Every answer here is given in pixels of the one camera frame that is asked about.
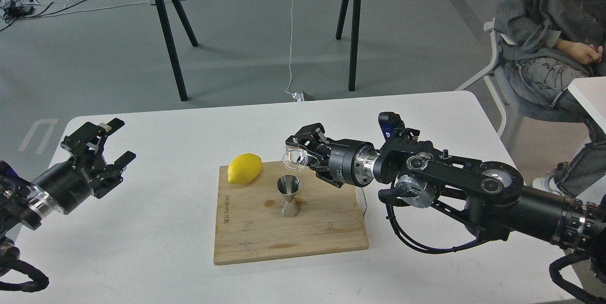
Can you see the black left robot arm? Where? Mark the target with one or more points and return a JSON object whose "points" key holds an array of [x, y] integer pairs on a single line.
{"points": [[15, 214]]}

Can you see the wooden cutting board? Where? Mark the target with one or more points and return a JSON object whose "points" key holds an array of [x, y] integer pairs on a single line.
{"points": [[250, 226]]}

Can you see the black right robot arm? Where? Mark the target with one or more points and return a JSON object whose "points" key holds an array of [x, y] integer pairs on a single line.
{"points": [[488, 197]]}

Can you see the white side table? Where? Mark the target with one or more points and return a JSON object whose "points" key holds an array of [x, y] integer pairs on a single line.
{"points": [[590, 92]]}

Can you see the steel jigger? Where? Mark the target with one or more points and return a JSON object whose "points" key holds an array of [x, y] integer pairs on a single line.
{"points": [[288, 186]]}

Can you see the white office chair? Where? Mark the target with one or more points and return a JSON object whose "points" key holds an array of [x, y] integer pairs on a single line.
{"points": [[502, 92]]}

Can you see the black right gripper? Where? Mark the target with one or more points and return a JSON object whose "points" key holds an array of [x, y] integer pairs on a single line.
{"points": [[338, 162]]}

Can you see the person in grey hoodie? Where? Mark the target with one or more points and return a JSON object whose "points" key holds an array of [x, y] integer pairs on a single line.
{"points": [[552, 43]]}

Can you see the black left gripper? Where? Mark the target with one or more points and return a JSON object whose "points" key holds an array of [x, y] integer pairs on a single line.
{"points": [[67, 184]]}

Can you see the yellow lemon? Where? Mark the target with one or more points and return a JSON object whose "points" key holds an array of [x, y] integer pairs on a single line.
{"points": [[244, 169]]}

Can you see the small clear glass cup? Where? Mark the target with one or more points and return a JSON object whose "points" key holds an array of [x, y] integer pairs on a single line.
{"points": [[295, 159]]}

